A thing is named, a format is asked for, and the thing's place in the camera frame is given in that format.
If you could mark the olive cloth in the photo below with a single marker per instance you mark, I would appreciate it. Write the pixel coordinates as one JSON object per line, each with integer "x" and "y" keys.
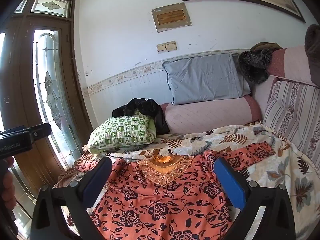
{"x": 266, "y": 46}

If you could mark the person's left hand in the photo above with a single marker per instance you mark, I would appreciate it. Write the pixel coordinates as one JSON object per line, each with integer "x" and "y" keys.
{"x": 7, "y": 180}

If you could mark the brown ruffled bedspread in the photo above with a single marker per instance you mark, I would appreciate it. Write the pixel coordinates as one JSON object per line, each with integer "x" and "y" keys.
{"x": 67, "y": 176}

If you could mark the orange floral garment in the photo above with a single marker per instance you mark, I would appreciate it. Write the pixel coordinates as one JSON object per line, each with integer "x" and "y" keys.
{"x": 162, "y": 200}

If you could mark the dark furry cushion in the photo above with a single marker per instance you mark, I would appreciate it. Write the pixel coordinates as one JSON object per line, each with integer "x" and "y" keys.
{"x": 253, "y": 66}

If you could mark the stained glass transom window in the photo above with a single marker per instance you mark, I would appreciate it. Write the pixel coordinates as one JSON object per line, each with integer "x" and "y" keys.
{"x": 51, "y": 5}

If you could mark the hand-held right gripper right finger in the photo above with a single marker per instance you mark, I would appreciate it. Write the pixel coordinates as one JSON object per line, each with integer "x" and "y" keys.
{"x": 230, "y": 185}

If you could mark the leaf printed blanket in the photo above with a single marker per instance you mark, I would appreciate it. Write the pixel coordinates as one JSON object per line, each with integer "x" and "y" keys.
{"x": 275, "y": 180}

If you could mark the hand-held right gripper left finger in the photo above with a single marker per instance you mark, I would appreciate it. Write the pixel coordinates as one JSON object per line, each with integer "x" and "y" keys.
{"x": 97, "y": 180}

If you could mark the wooden stained glass door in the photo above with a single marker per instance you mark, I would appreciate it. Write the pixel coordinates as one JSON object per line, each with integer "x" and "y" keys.
{"x": 25, "y": 80}

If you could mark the wall plaque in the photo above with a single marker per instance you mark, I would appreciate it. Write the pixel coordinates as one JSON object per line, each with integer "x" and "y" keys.
{"x": 172, "y": 17}

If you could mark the green patterned pillow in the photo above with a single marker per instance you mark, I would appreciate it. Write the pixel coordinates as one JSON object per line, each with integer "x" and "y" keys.
{"x": 122, "y": 132}

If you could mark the black garment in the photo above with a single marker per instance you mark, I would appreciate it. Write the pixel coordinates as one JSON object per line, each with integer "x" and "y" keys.
{"x": 147, "y": 110}

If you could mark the grey pillow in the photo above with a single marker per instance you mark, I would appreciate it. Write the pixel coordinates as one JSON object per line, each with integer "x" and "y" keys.
{"x": 205, "y": 78}

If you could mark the striped floral cushion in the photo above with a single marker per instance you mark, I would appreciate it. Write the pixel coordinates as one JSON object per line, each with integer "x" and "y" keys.
{"x": 292, "y": 110}

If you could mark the brown fleece cloth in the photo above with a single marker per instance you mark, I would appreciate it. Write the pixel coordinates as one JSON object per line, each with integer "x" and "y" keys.
{"x": 313, "y": 42}

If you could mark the beige light switch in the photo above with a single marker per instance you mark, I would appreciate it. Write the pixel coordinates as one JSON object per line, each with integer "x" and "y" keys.
{"x": 166, "y": 46}

